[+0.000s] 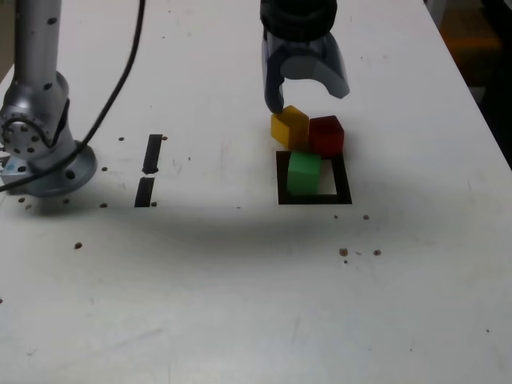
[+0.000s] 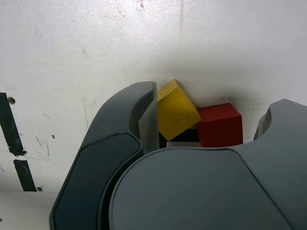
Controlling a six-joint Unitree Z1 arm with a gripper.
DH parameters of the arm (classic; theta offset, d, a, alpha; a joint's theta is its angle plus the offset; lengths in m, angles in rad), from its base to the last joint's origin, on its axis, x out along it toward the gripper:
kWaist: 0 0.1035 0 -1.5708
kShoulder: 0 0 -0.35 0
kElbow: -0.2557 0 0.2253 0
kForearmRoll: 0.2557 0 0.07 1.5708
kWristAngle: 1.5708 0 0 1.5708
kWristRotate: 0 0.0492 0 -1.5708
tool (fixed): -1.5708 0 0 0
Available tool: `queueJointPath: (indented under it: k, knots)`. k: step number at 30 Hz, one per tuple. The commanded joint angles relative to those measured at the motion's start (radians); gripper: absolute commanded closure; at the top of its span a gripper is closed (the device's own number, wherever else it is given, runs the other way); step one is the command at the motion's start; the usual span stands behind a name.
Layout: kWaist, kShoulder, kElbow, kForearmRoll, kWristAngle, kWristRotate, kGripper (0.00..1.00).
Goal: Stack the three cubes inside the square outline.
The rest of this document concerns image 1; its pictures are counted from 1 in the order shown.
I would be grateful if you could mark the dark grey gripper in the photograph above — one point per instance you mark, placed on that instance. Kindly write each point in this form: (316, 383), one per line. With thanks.
(296, 46)

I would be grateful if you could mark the yellow cube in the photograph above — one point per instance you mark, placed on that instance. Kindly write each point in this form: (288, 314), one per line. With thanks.
(288, 126)

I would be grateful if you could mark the red cube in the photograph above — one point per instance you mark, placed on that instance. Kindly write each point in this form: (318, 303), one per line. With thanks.
(326, 136)

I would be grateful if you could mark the green cube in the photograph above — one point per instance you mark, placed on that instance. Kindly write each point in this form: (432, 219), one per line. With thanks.
(304, 176)

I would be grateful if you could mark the black tape square outline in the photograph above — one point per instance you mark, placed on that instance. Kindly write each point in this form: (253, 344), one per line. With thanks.
(344, 180)

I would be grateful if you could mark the black tape strip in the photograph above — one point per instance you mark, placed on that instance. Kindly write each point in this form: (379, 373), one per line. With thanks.
(154, 152)

